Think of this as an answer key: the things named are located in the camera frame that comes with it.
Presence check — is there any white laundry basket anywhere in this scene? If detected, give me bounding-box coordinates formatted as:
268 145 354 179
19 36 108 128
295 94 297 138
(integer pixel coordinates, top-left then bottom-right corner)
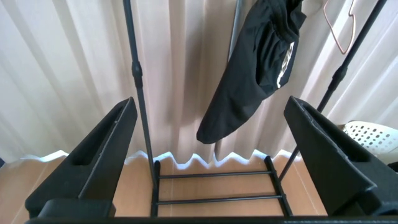
341 120 398 166

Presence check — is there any black clothes rack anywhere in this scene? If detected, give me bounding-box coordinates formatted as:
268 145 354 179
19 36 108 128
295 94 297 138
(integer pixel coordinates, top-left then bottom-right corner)
122 0 389 218

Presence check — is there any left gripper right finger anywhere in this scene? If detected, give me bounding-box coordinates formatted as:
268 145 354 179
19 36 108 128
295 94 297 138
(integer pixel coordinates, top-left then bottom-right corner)
283 95 398 218

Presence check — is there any black garment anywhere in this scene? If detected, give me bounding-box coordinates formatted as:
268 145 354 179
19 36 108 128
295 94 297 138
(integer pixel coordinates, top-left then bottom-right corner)
196 0 307 145

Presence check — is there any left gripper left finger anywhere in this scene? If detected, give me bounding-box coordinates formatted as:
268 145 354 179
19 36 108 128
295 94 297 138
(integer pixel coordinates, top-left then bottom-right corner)
24 96 138 218

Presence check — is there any pink clothes hanger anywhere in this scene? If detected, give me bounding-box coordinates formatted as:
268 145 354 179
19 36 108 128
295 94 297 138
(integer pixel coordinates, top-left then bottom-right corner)
323 0 356 55

